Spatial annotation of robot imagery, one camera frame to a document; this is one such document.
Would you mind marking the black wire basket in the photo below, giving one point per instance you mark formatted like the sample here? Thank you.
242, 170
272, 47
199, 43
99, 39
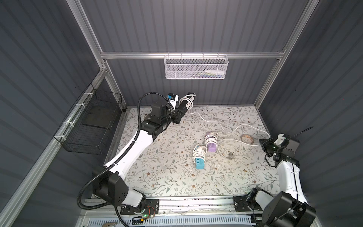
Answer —
92, 127

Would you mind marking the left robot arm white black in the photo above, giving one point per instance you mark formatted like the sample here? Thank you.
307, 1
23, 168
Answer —
110, 186

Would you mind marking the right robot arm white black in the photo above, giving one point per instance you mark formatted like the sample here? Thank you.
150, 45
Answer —
289, 208

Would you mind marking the floral tape roll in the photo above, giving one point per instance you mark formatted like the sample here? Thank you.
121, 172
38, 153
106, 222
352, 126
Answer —
248, 139

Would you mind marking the white wire mesh basket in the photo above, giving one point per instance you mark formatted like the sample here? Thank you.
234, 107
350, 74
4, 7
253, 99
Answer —
195, 67

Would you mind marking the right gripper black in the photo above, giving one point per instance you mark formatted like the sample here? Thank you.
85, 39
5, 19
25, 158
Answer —
265, 144

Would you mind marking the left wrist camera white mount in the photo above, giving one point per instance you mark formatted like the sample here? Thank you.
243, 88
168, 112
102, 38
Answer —
173, 99

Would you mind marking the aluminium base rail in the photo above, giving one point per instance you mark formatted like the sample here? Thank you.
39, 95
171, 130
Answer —
169, 206

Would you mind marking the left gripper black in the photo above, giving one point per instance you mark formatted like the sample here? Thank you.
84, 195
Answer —
183, 106

